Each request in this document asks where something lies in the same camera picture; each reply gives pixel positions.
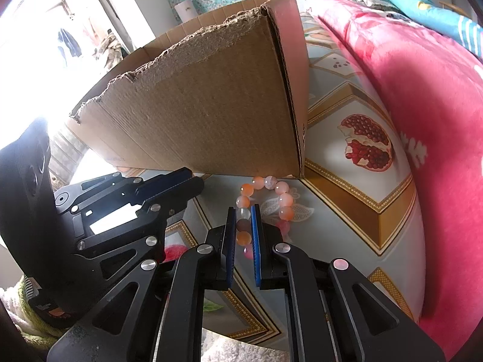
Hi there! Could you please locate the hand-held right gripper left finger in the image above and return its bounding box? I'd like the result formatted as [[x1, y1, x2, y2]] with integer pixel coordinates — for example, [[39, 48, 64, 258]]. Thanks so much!
[[47, 207, 238, 362]]

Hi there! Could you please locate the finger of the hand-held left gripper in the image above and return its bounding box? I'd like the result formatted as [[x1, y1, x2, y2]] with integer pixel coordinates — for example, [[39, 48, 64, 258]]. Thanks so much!
[[77, 176, 204, 277], [53, 167, 194, 215]]

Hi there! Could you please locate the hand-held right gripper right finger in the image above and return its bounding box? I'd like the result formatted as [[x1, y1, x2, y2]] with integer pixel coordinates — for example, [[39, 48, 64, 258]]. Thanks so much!
[[250, 204, 446, 362]]

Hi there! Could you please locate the pink orange bead bracelet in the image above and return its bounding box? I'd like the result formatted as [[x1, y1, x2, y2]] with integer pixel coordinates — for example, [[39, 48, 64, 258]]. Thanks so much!
[[236, 175, 295, 261]]

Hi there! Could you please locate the brown cardboard box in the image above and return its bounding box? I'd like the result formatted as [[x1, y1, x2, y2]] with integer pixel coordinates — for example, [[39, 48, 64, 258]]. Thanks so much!
[[69, 0, 310, 179]]

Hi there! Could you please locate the person's left forearm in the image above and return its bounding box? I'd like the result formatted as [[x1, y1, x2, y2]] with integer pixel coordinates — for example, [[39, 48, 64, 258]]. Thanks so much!
[[0, 275, 76, 344]]

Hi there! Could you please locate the pile of clothes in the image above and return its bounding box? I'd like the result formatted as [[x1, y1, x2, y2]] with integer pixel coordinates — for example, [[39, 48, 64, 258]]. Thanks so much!
[[94, 30, 129, 69]]

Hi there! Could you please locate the dark hanging jacket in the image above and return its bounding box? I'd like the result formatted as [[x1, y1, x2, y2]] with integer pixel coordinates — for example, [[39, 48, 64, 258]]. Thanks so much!
[[56, 28, 82, 59]]

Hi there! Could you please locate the white paper roll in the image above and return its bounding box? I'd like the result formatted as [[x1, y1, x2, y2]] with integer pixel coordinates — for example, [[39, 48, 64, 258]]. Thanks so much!
[[174, 0, 199, 23]]

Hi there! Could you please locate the pink fleece blanket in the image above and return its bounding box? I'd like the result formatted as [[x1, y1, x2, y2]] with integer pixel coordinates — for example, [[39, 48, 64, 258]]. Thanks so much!
[[305, 0, 483, 362]]

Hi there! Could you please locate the blue cartoon pillow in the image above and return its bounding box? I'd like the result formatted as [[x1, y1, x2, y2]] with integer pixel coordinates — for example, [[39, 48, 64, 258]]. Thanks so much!
[[368, 0, 483, 61]]

